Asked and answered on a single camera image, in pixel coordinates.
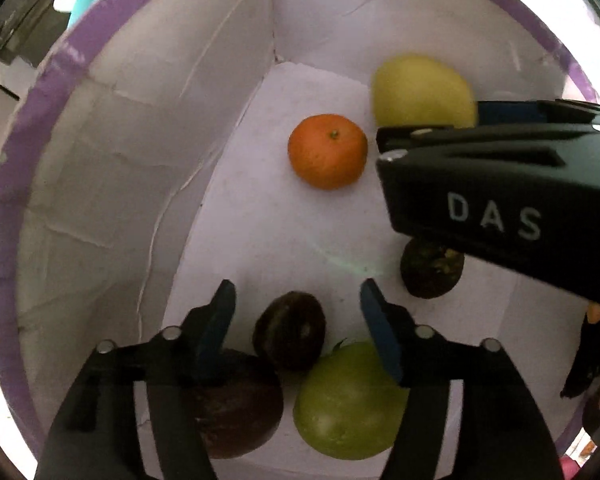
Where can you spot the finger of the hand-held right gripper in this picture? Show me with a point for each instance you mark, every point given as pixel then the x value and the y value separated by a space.
pixel 480 137
pixel 510 112

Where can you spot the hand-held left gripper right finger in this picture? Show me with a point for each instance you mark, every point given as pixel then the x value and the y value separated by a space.
pixel 380 335

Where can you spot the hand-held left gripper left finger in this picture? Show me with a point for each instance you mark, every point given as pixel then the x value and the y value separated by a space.
pixel 215 335

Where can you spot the yellow lemon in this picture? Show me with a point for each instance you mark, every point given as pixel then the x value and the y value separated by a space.
pixel 420 90

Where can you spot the green apple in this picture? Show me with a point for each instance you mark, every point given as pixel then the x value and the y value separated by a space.
pixel 345 405

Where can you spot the dark purple passion fruit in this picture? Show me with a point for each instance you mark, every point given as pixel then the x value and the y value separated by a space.
pixel 245 410

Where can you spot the large orange tangerine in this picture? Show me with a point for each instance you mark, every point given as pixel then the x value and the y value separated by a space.
pixel 327 155

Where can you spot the purple cardboard box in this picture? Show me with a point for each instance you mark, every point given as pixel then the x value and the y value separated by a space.
pixel 105 185

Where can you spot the person's right hand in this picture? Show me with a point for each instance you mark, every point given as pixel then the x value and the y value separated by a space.
pixel 587 360

